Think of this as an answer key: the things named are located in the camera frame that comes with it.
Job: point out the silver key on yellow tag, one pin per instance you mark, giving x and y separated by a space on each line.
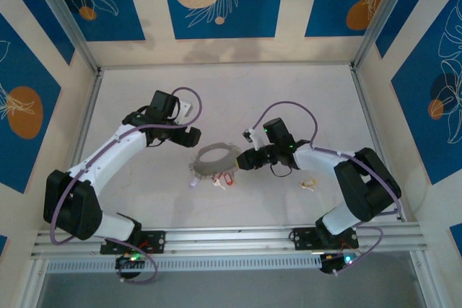
307 187

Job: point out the aluminium frame post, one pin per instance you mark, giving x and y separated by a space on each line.
382 12
61 12

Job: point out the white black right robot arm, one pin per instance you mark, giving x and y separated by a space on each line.
317 160

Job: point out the control board with green light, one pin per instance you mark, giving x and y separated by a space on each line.
126 259
332 261

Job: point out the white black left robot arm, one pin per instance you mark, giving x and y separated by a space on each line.
108 153

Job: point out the aluminium side rail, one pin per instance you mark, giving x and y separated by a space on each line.
368 117
86 120

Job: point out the yellow key tag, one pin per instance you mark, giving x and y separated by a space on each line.
309 182

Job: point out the purple key tag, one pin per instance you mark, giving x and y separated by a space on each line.
195 182

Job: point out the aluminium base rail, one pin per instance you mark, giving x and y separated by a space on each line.
231 241

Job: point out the silver key with D logo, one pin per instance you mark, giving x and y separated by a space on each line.
220 186

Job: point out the metal key plate with rings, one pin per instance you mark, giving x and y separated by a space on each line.
211 169

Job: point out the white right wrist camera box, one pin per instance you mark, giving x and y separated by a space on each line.
252 138

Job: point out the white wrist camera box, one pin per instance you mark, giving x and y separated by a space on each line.
185 107
252 138

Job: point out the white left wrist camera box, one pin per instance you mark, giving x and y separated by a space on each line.
185 107

